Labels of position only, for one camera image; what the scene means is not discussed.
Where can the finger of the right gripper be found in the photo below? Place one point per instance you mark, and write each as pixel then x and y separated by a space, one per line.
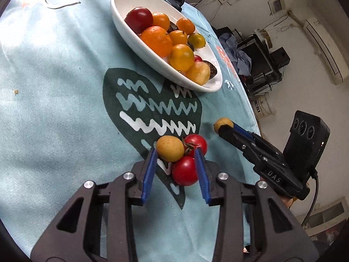
pixel 247 147
pixel 243 133

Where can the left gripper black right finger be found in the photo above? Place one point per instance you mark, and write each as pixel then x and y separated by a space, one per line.
pixel 205 171

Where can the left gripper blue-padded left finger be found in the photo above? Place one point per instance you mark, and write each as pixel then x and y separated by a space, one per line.
pixel 145 179

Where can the small tan longan back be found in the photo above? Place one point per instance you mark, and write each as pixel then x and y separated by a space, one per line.
pixel 221 122

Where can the red tomato small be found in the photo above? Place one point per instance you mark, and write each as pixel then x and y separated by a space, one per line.
pixel 194 141

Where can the dark passion fruit front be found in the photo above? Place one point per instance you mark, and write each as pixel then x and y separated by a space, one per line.
pixel 212 68

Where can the dark passion fruit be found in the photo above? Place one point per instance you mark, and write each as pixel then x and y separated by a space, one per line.
pixel 212 68
pixel 191 46
pixel 173 27

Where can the pale yellow citrus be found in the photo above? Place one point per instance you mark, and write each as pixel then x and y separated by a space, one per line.
pixel 199 73

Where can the yellow-orange citrus front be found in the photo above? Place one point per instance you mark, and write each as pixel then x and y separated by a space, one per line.
pixel 181 58

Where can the yellow-green citrus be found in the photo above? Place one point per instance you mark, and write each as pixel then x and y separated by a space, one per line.
pixel 197 40

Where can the orange citrus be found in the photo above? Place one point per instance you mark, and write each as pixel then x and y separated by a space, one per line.
pixel 178 37

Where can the mandarin orange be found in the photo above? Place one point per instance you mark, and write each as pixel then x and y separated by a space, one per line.
pixel 186 25
pixel 158 40

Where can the small orange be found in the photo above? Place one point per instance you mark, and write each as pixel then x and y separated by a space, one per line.
pixel 161 20

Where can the person's right hand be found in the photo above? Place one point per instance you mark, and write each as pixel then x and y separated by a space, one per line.
pixel 288 201

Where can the white bucket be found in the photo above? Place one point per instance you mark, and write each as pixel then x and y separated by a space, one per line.
pixel 262 106

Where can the blue clothes pile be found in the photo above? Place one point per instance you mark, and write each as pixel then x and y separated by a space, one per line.
pixel 240 60

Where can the light blue printed tablecloth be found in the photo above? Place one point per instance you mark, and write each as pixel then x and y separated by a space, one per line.
pixel 78 109

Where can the white oval plate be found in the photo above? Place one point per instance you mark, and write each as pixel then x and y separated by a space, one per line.
pixel 120 8

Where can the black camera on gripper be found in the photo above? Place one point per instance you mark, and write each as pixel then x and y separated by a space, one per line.
pixel 306 143

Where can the white wall air conditioner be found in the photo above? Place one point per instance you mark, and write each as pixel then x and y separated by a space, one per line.
pixel 329 50

